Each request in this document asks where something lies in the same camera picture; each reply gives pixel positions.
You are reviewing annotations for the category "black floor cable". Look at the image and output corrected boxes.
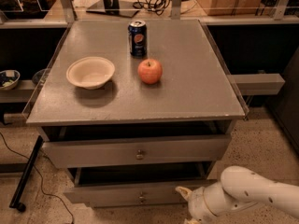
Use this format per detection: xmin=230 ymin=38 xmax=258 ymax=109
xmin=0 ymin=132 xmax=75 ymax=224

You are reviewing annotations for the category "small bowl with items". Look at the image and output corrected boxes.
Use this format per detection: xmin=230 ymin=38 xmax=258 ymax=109
xmin=0 ymin=70 xmax=21 ymax=91

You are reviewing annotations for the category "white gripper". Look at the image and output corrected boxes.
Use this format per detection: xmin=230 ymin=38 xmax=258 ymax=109
xmin=176 ymin=186 xmax=217 ymax=224

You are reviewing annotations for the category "dark plate on shelf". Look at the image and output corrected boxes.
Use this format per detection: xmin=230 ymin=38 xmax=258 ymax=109
xmin=32 ymin=68 xmax=50 ymax=85

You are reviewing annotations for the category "black bar on floor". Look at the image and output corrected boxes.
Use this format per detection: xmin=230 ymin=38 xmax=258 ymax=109
xmin=9 ymin=136 xmax=43 ymax=213

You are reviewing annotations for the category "red apple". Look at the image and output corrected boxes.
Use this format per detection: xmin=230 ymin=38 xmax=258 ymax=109
xmin=137 ymin=59 xmax=163 ymax=85

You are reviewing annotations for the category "grey drawer cabinet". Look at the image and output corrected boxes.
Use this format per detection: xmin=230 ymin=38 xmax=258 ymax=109
xmin=25 ymin=18 xmax=247 ymax=209

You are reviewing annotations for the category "beige paper bowl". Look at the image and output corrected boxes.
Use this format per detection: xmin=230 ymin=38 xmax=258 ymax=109
xmin=66 ymin=57 xmax=115 ymax=90

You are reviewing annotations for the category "grey top drawer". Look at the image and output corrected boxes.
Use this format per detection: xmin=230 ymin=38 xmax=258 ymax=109
xmin=43 ymin=134 xmax=231 ymax=168

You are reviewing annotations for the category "blue pepsi can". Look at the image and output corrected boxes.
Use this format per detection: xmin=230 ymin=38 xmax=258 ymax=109
xmin=128 ymin=21 xmax=147 ymax=57

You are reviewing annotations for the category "black monitor stand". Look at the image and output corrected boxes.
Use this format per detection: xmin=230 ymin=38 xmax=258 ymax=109
xmin=86 ymin=0 xmax=140 ymax=18

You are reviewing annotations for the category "grey drawer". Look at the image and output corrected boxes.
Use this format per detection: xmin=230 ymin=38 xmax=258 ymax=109
xmin=43 ymin=134 xmax=231 ymax=168
xmin=64 ymin=161 xmax=212 ymax=208

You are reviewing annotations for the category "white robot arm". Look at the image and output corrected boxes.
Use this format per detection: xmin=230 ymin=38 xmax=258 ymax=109
xmin=176 ymin=166 xmax=299 ymax=224

